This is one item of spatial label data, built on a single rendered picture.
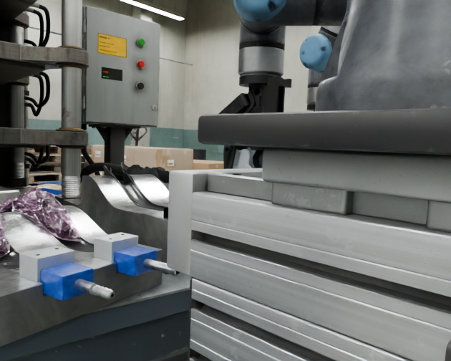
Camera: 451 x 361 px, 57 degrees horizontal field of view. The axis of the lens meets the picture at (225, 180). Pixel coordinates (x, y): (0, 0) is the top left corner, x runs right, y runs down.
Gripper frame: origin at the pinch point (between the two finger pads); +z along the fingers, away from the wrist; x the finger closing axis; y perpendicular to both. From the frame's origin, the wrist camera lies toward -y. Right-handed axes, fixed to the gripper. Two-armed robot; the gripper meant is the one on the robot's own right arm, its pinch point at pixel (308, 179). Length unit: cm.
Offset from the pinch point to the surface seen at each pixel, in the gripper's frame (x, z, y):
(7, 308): -84, 9, 1
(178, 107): 663, -76, -587
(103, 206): -48, 5, -26
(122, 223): -51, 7, -17
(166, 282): -59, 13, 1
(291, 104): 639, -80, -292
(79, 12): -21, -46, -69
